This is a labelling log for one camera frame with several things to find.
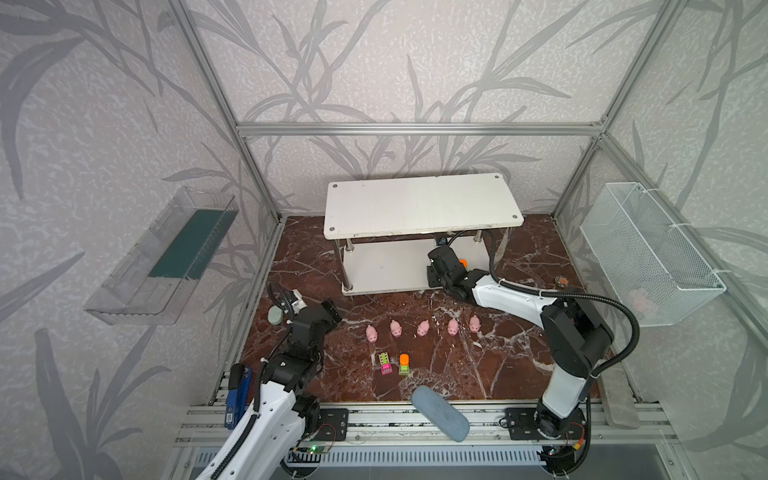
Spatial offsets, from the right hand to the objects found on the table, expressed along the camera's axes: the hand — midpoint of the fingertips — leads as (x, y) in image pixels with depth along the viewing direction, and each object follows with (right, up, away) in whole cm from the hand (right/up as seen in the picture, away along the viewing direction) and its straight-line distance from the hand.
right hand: (436, 257), depth 94 cm
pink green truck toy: (-15, -29, -14) cm, 36 cm away
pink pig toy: (-20, -22, -7) cm, 31 cm away
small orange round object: (+45, -9, +7) cm, 46 cm away
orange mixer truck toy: (-10, -28, -13) cm, 33 cm away
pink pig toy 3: (-5, -21, -6) cm, 22 cm away
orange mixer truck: (+9, -2, 0) cm, 9 cm away
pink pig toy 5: (+11, -20, -5) cm, 23 cm away
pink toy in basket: (+49, -10, -21) cm, 54 cm away
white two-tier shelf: (-15, +9, -23) cm, 29 cm away
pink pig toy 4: (+4, -21, -5) cm, 22 cm away
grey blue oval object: (+1, -39, -22) cm, 44 cm away
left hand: (-31, -10, -12) cm, 35 cm away
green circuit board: (-33, -45, -24) cm, 60 cm away
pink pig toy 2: (-13, -21, -5) cm, 25 cm away
